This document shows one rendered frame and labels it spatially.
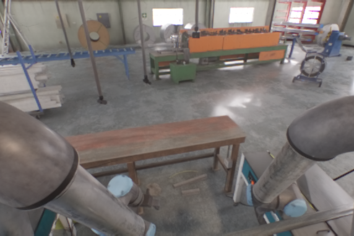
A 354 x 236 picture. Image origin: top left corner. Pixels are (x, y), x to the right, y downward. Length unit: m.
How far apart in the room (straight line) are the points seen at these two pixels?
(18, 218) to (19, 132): 0.24
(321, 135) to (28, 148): 0.51
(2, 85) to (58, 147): 4.34
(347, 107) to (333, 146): 0.08
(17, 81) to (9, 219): 4.13
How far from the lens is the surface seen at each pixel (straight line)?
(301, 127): 0.51
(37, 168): 0.32
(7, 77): 4.58
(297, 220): 1.52
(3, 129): 0.33
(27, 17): 14.06
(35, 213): 1.70
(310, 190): 1.79
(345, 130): 0.48
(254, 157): 1.89
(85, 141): 2.07
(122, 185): 0.82
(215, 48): 6.75
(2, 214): 0.49
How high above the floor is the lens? 1.90
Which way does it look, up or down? 29 degrees down
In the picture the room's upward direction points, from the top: 1 degrees counter-clockwise
